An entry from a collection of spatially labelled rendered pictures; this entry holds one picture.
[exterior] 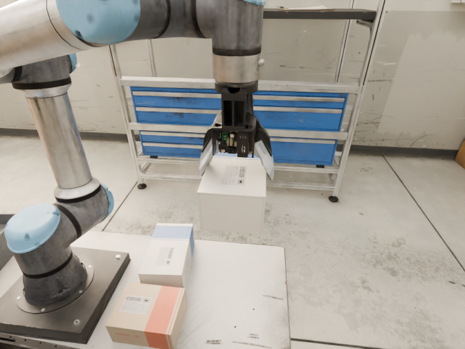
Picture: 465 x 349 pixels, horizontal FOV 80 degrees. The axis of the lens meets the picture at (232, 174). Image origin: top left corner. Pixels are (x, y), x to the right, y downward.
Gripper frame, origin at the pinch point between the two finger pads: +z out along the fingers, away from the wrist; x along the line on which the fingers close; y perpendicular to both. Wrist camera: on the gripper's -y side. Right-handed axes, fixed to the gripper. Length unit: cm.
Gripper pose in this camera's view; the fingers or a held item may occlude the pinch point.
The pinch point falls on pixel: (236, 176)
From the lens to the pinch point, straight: 57.4
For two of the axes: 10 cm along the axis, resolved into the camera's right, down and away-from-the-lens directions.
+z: 0.0, 8.4, 5.5
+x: 9.9, 0.6, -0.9
